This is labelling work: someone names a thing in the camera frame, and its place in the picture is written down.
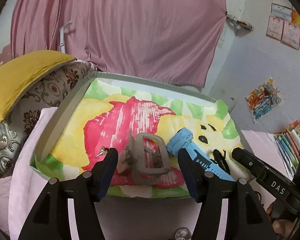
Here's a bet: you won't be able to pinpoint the curtain tieback clip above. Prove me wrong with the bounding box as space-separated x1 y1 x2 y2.
226 14 254 31

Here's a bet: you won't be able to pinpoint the person right hand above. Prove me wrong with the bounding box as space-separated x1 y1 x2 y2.
266 202 300 239

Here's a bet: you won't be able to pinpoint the pink wall certificates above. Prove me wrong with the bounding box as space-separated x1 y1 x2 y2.
266 0 300 50

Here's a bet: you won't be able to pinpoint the pink curtain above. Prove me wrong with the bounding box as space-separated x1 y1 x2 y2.
11 0 226 87

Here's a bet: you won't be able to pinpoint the black hair tie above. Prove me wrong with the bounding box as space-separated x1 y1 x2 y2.
212 148 231 176

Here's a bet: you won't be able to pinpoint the white window handle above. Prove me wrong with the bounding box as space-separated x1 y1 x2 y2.
59 21 72 54

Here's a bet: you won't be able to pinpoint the blue smart watch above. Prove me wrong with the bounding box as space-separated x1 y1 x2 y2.
166 128 234 181

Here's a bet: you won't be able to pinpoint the grey shallow box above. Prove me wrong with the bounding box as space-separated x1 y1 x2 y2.
29 71 251 201

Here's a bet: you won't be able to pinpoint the patterned brown pillow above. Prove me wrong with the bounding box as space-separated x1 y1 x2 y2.
0 60 96 178

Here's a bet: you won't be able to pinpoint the pink bed sheet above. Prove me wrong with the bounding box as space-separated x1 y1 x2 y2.
0 107 300 240

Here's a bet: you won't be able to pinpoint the small silver earring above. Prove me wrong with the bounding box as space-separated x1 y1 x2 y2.
96 146 109 157

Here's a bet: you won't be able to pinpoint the colourful wall sticker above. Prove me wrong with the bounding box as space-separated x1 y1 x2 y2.
245 77 282 122

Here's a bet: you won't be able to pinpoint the grey hair claw clip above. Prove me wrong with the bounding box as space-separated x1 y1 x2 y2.
116 131 171 185

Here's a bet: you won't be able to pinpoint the stack of books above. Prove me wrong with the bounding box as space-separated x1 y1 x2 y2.
274 121 300 179

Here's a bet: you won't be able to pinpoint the colourful bear towel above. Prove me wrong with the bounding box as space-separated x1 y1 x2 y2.
30 76 250 198

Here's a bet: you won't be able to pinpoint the yellow pillow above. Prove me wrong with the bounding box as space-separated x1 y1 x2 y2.
0 50 76 123

